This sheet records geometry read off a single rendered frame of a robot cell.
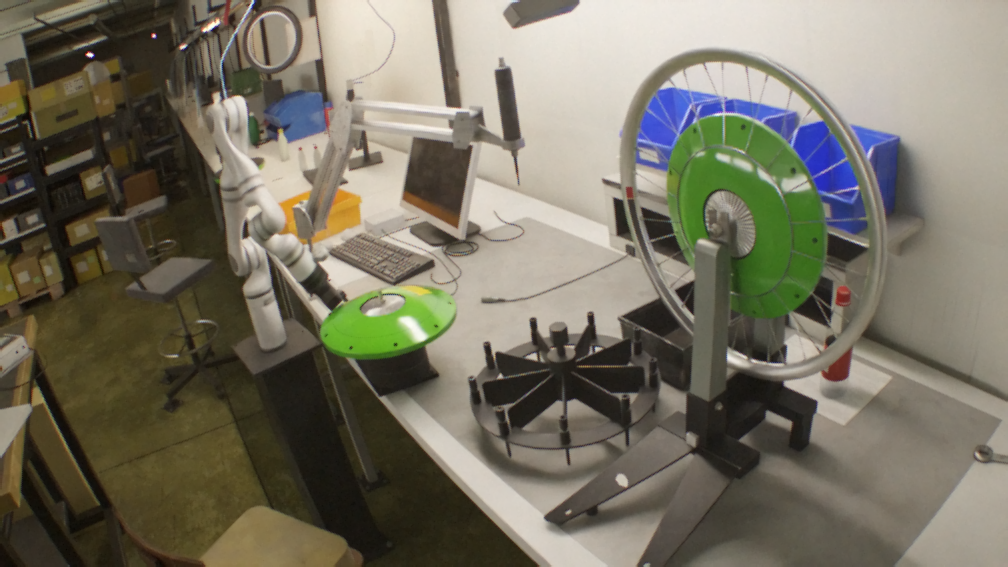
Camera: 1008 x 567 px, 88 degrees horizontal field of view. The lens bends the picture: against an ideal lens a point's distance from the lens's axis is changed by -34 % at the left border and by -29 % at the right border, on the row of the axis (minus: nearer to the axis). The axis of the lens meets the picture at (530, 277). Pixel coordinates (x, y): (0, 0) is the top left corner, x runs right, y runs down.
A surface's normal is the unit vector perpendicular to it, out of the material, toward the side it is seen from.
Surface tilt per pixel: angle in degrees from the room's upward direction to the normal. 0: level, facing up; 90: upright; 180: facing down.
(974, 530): 0
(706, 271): 87
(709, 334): 87
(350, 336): 22
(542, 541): 0
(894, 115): 90
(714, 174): 83
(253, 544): 0
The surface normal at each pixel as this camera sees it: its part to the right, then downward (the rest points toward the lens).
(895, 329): -0.84, 0.32
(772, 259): -0.67, 0.44
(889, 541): -0.13, -0.90
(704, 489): -0.37, -0.75
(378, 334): -0.09, -0.70
